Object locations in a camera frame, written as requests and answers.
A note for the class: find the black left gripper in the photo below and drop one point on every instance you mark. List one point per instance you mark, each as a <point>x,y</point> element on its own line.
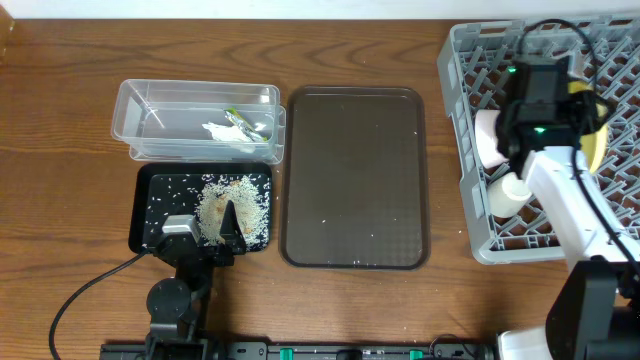
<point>201,248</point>

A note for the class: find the white tissue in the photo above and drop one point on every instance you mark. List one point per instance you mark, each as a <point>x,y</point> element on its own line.
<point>231,136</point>

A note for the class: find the green snack wrapper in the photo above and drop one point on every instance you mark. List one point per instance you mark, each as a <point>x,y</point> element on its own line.
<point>236,119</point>

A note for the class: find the white plastic cup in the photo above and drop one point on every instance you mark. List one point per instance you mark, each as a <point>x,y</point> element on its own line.
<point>508,195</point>

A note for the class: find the white bowl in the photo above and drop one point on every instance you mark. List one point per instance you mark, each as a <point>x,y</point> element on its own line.
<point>486,138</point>

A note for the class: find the yellow plate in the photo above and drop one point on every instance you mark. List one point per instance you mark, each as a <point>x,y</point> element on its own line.
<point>594,145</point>

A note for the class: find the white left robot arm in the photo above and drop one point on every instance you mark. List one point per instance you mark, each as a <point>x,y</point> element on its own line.
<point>178,304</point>

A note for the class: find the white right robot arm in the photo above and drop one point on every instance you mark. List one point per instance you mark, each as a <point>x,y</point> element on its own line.
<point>538,130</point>

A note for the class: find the rice food waste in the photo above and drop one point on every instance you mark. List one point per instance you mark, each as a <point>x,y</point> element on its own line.
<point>205,197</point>

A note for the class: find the black waste tray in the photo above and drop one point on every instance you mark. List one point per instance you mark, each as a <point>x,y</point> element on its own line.
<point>146,173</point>

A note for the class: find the grey dishwasher rack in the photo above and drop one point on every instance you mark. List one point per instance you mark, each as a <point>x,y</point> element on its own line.
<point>474,67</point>

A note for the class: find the clear plastic container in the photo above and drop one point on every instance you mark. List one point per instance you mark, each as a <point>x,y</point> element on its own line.
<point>161,120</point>

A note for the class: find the dark brown serving tray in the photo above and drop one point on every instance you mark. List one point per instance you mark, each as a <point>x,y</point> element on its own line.
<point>355,189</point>

